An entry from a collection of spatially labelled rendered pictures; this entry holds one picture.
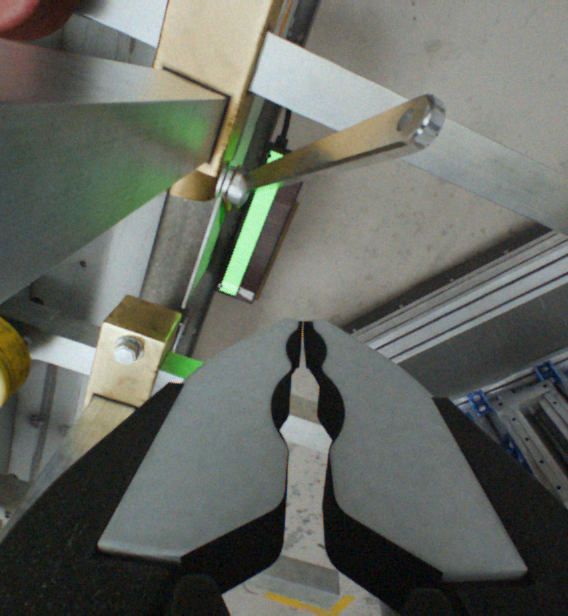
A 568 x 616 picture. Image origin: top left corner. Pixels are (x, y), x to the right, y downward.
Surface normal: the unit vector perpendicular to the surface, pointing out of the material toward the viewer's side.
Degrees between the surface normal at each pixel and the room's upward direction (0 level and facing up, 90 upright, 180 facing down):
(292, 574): 90
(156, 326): 90
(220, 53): 0
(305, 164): 76
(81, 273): 0
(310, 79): 0
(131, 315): 90
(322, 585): 90
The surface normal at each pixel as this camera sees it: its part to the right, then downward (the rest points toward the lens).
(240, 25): -0.04, 0.46
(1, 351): 0.92, -0.33
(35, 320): 0.38, -0.81
